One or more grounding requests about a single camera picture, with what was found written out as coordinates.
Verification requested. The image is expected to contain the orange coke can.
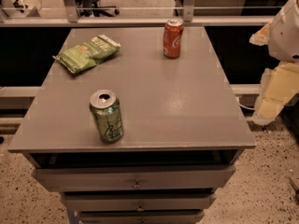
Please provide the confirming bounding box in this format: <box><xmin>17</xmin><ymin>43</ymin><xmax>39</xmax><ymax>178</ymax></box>
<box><xmin>164</xmin><ymin>19</ymin><xmax>184</xmax><ymax>59</ymax></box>

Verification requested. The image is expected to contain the top grey drawer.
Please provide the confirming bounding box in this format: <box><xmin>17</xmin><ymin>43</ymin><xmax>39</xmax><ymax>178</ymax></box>
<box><xmin>32</xmin><ymin>165</ymin><xmax>235</xmax><ymax>192</ymax></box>

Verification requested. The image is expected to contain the green chip bag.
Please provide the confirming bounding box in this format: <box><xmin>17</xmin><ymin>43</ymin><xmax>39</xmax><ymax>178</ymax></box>
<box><xmin>54</xmin><ymin>35</ymin><xmax>121</xmax><ymax>75</ymax></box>

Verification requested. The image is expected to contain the green soda can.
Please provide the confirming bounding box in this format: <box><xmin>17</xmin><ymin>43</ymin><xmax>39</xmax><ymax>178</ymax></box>
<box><xmin>89</xmin><ymin>90</ymin><xmax>123</xmax><ymax>143</ymax></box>

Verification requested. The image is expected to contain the grey drawer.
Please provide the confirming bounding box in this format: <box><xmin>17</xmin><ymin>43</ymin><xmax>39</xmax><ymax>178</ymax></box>
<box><xmin>32</xmin><ymin>165</ymin><xmax>235</xmax><ymax>192</ymax></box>
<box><xmin>79</xmin><ymin>210</ymin><xmax>204</xmax><ymax>224</ymax></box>
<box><xmin>62</xmin><ymin>193</ymin><xmax>216</xmax><ymax>212</ymax></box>

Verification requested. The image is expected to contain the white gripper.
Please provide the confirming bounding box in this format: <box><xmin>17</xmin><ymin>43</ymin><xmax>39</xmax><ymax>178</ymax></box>
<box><xmin>249</xmin><ymin>0</ymin><xmax>299</xmax><ymax>125</ymax></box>

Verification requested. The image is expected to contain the middle grey drawer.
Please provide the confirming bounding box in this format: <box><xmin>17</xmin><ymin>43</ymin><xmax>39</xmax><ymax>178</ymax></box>
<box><xmin>62</xmin><ymin>193</ymin><xmax>216</xmax><ymax>212</ymax></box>

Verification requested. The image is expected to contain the bottom grey drawer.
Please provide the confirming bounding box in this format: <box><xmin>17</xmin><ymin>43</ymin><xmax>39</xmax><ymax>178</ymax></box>
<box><xmin>79</xmin><ymin>210</ymin><xmax>204</xmax><ymax>224</ymax></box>

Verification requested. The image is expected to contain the metal railing frame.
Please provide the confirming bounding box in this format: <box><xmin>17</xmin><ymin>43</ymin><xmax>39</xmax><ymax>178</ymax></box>
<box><xmin>0</xmin><ymin>0</ymin><xmax>274</xmax><ymax>27</ymax></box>

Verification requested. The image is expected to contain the grey drawer cabinet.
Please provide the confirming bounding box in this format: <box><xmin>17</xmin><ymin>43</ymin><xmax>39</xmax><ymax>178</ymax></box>
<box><xmin>7</xmin><ymin>26</ymin><xmax>257</xmax><ymax>224</ymax></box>

